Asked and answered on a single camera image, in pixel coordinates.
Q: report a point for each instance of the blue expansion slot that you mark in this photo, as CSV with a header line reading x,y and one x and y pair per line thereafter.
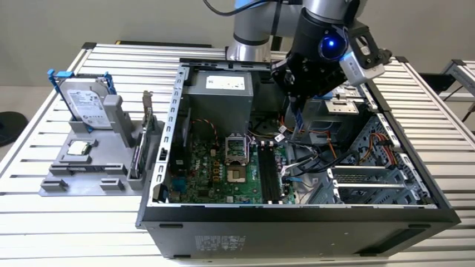
x,y
179,185

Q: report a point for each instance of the green motherboard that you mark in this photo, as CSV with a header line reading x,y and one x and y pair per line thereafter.
x,y
200,183

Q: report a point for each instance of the grey power supply unit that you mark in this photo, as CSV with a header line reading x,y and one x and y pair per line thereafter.
x,y
219,111

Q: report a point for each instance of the thin locking lever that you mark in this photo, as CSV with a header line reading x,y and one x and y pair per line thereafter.
x,y
247,151

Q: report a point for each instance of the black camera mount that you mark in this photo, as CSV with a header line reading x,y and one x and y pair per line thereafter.
x,y
362,30

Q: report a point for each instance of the black RAM slot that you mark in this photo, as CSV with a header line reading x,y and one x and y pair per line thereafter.
x,y
263,172
272,172
267,172

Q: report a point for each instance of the metal slat side table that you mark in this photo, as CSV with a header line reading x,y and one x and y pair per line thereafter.
x,y
462,69

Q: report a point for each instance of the grey parts rack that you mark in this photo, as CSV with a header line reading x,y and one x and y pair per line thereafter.
x,y
104,144

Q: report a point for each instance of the hard disk in blue carrier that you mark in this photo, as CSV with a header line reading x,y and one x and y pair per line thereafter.
x,y
86,103

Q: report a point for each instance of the round black floor object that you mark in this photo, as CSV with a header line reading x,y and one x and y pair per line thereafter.
x,y
12,128

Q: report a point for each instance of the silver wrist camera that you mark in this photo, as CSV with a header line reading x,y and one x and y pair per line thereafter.
x,y
362,72

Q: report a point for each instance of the black PC case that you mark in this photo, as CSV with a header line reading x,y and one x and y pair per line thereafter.
x,y
259,239

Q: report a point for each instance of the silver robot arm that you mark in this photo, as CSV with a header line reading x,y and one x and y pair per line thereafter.
x,y
252,25

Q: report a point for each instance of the silver CPU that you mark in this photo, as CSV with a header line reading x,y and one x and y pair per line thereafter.
x,y
79,147

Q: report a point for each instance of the silver drive cage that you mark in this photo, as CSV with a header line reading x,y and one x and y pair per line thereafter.
x,y
342,107

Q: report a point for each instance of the graphics card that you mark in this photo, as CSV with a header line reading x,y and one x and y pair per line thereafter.
x,y
139,158

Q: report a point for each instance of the CPU socket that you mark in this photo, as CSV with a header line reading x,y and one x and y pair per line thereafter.
x,y
236,174

